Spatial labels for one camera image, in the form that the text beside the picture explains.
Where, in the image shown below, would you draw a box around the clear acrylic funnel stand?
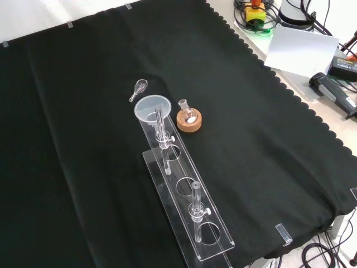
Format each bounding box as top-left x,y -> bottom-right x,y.
135,104 -> 235,268

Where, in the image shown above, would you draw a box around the translucent plastic funnel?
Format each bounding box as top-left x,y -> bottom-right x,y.
134,94 -> 172,130

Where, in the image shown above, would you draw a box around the cork ring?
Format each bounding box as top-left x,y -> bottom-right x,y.
176,108 -> 202,134

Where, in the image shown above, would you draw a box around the grey metal table leg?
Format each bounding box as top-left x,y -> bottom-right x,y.
331,213 -> 348,240

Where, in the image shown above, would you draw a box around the yellow stop button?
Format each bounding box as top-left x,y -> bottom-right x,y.
244,0 -> 266,23

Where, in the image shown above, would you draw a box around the pale board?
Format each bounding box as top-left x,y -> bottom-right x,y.
263,23 -> 340,78

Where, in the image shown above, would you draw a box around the black handheld scanner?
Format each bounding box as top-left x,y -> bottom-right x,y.
308,71 -> 357,121

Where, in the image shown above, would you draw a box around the black floor cables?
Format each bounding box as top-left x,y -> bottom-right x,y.
301,208 -> 357,268

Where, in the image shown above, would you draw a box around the small round-bottom glass flask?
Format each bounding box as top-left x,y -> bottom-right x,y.
178,98 -> 196,125

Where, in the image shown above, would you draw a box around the black power adapter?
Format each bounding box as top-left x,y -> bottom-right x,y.
328,54 -> 357,83

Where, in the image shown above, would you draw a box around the black table cloth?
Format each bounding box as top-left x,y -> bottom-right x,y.
0,0 -> 357,268

